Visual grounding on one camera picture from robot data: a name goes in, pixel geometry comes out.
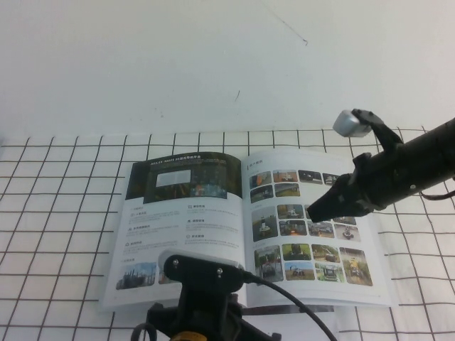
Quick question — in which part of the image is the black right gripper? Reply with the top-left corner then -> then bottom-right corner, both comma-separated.
307,151 -> 392,222

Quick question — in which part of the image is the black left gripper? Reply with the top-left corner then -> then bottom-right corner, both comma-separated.
147,283 -> 282,341

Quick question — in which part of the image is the white product brochure book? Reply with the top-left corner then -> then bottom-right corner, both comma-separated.
98,151 -> 399,313

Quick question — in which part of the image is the closed brochure with dark cover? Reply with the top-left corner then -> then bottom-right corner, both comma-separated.
241,303 -> 341,341

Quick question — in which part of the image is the white black-grid tablecloth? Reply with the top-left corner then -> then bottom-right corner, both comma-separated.
0,127 -> 455,341

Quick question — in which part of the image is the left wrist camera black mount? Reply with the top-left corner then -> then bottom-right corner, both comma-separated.
157,249 -> 246,293

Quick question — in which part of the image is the black looped cable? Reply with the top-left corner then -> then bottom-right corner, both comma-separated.
130,321 -> 159,341

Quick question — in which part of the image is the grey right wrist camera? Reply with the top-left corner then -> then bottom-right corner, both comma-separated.
333,109 -> 405,153

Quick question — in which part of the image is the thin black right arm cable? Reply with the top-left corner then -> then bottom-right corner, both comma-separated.
419,177 -> 455,200

